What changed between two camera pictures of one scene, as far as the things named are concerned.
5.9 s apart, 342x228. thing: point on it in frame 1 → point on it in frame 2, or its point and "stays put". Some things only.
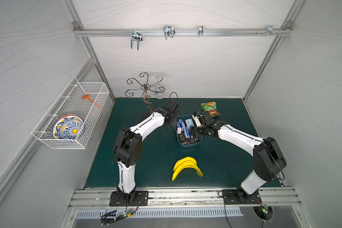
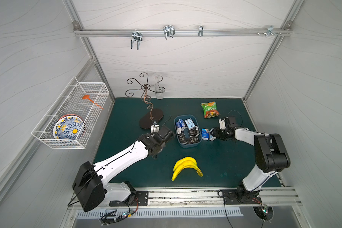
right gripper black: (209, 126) → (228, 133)
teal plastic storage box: (194, 144) stays put
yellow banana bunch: (187, 162) stays put
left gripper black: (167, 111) → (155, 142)
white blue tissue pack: (189, 123) stays put
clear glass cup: (159, 91) stays put
